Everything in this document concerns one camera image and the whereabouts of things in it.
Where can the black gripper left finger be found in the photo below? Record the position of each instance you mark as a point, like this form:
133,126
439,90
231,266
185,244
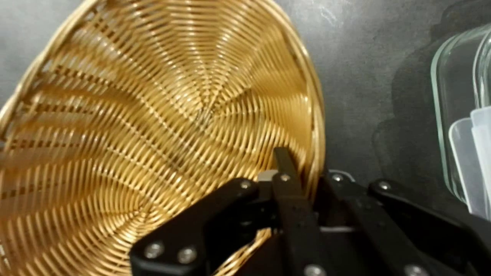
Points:
293,220

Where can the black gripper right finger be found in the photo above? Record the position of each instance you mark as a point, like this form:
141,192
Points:
399,231

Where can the woven wicker bowl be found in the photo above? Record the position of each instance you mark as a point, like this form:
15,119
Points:
153,128

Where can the clear plastic lunch box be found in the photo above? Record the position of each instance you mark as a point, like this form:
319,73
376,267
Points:
460,102

